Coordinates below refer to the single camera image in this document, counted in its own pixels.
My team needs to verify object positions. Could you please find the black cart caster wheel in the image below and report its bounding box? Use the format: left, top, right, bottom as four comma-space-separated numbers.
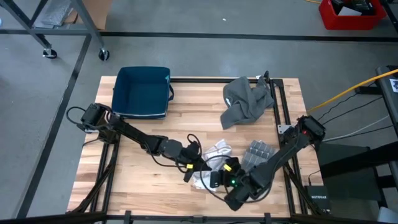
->
98, 48, 111, 62
42, 48, 58, 60

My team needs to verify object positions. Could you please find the light grey box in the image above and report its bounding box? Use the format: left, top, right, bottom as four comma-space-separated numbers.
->
377, 207, 398, 224

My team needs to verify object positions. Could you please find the yellow cable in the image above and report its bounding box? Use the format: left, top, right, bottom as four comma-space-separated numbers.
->
307, 68, 398, 113

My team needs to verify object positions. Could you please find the dark grey checked towel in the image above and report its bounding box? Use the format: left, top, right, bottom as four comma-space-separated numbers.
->
241, 139, 276, 174

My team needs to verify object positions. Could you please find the black Netgear network switch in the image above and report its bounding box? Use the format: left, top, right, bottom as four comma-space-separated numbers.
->
304, 185, 332, 215

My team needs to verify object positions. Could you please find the plain dark grey towel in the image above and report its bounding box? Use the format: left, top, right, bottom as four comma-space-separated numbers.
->
220, 76, 276, 130

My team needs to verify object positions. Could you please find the black metal stand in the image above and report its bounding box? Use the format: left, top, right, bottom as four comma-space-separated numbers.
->
317, 141, 398, 206

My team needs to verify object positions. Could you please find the grey flat slab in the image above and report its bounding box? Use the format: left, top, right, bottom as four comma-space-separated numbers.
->
34, 0, 74, 29

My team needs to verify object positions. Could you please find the white paper sheet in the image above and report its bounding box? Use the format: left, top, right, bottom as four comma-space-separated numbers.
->
337, 6, 363, 17

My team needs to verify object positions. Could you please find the grey floor cable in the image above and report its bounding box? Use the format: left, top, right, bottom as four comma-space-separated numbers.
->
323, 115, 391, 143

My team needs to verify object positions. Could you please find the red plastic crate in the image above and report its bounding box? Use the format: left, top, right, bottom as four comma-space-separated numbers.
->
318, 0, 388, 31

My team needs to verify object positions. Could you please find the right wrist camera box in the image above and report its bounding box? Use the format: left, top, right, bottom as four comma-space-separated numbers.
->
225, 157, 242, 175

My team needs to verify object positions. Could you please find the black floor cable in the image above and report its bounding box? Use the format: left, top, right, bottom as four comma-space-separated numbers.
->
322, 96, 385, 126
317, 81, 379, 122

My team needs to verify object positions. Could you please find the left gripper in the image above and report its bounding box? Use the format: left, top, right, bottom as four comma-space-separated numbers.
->
182, 146, 213, 184

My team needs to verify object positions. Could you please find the black arm base cable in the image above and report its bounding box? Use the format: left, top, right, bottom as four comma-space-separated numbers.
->
82, 138, 103, 147

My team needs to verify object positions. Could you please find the white red-checked towel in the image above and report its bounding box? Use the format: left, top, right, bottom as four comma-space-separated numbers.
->
191, 139, 234, 192

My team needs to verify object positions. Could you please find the brown cardboard box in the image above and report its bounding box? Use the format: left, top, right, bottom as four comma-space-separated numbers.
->
64, 0, 113, 31

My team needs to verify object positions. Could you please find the grey metal cart frame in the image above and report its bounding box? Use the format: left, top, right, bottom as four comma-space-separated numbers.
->
0, 0, 111, 62

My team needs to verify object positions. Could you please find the black electronic device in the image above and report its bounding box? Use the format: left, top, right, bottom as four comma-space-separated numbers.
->
330, 0, 376, 16

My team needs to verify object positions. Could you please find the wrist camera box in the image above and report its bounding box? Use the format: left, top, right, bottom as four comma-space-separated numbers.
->
188, 141, 203, 155
225, 157, 242, 175

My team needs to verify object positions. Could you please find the black camera cable loop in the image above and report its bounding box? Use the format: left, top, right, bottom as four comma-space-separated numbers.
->
200, 154, 269, 203
148, 133, 203, 170

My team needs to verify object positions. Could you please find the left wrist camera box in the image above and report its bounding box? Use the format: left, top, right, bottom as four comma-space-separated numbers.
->
188, 141, 203, 155

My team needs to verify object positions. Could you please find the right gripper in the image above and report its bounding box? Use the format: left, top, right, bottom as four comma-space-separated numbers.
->
210, 170, 248, 192

